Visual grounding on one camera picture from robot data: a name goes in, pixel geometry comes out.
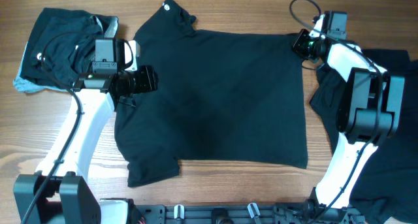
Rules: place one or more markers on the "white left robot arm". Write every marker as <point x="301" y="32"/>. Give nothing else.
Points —
<point x="57" y="192"/>

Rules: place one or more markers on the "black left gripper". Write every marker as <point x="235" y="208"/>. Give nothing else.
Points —
<point x="149" y="78"/>

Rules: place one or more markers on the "black polo shirt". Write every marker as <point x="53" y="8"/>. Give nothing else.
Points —
<point x="220" y="96"/>

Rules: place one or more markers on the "folded black shirt stack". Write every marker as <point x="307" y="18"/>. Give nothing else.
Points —
<point x="62" y="54"/>

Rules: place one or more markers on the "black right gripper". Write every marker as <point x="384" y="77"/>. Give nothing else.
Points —
<point x="300" y="44"/>

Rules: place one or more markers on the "grey patterned folded garment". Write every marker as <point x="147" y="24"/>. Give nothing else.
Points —
<point x="26" y="85"/>

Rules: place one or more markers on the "pile of black clothes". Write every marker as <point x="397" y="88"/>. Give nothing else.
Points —
<point x="387" y="185"/>

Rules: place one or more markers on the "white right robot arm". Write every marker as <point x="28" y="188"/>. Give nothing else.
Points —
<point x="367" y="114"/>

